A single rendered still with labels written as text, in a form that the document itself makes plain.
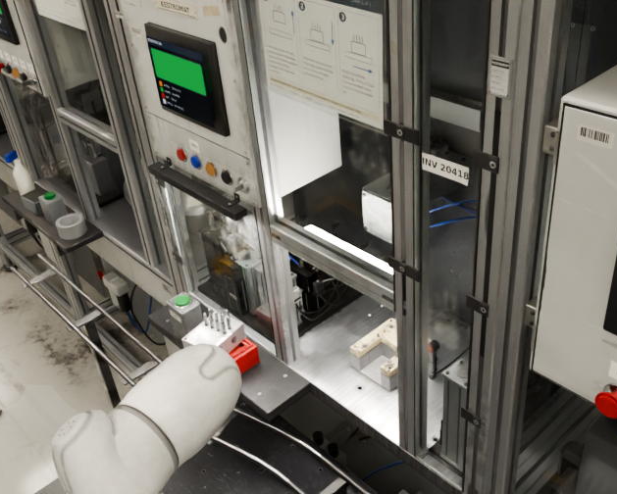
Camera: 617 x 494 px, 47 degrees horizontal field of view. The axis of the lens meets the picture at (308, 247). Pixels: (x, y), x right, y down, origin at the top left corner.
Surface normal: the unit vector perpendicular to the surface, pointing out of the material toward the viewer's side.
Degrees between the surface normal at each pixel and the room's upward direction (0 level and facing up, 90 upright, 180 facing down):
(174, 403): 33
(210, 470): 0
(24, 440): 0
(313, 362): 0
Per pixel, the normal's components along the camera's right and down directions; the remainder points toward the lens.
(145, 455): 0.55, -0.21
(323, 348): -0.09, -0.82
